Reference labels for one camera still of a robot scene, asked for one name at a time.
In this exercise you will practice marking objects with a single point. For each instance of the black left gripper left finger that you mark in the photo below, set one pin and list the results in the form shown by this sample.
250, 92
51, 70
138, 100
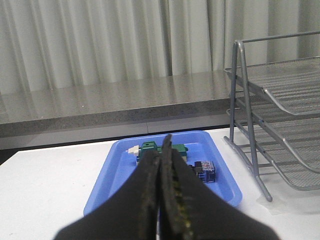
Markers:
130, 214

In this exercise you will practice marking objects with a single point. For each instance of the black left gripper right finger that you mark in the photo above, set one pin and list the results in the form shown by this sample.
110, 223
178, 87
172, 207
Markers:
190, 211

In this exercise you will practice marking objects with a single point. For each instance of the red emergency stop push button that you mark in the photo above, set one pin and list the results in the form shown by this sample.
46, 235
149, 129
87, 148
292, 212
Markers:
204, 170

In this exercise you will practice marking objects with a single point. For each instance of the silver mesh tray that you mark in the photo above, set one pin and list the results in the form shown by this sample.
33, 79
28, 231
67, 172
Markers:
293, 85
295, 172
286, 137

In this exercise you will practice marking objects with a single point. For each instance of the blue plastic tray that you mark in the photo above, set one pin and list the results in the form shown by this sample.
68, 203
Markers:
120, 164

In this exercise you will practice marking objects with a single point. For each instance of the green and beige relay module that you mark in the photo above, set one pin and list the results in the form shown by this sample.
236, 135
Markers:
139, 150

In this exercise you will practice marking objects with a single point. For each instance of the grey stone counter ledge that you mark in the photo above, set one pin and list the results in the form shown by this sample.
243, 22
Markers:
164, 98

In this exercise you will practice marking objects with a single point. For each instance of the silver wire rack frame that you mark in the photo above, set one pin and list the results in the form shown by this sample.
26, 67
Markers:
240, 111

